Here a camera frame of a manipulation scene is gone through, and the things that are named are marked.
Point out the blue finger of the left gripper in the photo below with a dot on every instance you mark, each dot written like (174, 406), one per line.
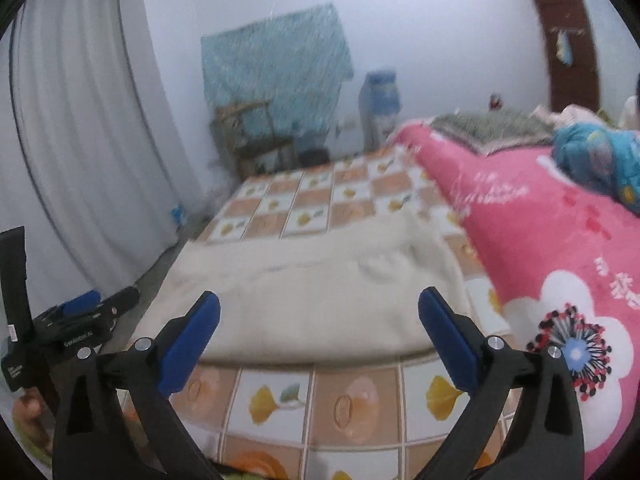
(81, 305)

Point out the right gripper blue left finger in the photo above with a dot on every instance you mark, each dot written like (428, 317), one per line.
(183, 340)

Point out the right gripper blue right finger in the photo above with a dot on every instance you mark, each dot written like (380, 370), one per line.
(456, 339)

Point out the beige zip hoodie black stripes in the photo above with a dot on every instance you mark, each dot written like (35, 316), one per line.
(345, 296)

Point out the person in white clothes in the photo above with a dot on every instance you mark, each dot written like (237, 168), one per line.
(630, 117)

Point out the checkered ginkgo pattern bed sheet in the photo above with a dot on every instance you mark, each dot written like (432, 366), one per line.
(320, 368)

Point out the small blue white package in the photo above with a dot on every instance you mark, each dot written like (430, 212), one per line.
(179, 216)

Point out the white curtain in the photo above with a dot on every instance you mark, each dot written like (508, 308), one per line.
(80, 171)

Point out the pink floral blanket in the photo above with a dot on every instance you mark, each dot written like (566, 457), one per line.
(565, 266)

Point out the grey knitted blanket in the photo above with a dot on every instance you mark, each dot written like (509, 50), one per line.
(494, 131)

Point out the wooden chair black seat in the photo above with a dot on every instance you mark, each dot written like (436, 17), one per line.
(253, 154)

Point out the blue patterned quilt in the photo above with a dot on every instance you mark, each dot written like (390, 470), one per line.
(604, 160)

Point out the small red object on bed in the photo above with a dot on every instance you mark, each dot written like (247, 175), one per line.
(495, 101)

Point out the blue water dispenser bottle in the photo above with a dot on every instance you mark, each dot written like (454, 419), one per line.
(379, 106)

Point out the brown wooden door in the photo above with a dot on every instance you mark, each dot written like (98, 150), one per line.
(580, 83)

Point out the teal patterned hanging cloth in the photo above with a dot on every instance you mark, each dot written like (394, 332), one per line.
(297, 62)

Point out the blue cloth hanging on door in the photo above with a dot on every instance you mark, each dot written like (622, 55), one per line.
(564, 52)

